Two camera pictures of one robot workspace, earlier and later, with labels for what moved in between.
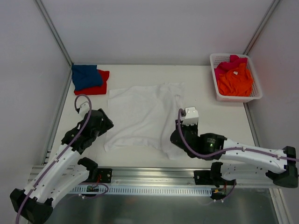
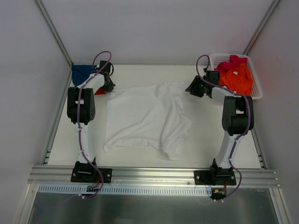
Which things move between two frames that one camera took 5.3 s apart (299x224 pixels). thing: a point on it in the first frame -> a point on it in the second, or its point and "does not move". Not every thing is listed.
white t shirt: x=145 y=115 does not move
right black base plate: x=211 y=177 does not move
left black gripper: x=103 y=122 -> x=110 y=85
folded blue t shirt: x=85 y=76 does not move
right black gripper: x=178 y=140 -> x=195 y=87
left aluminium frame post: x=54 y=30 does not move
